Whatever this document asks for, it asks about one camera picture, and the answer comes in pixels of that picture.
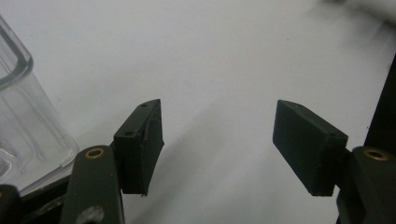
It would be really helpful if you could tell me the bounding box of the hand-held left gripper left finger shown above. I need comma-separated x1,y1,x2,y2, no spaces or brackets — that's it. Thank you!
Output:
112,98,165,198

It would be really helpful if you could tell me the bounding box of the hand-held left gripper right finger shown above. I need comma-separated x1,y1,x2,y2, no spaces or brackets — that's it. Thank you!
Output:
272,99,349,198

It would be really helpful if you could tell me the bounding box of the black upright bar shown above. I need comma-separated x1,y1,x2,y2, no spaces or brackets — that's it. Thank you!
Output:
363,52,396,154

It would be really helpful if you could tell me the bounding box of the clear plastic container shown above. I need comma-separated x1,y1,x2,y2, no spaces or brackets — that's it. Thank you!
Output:
0,15,80,193

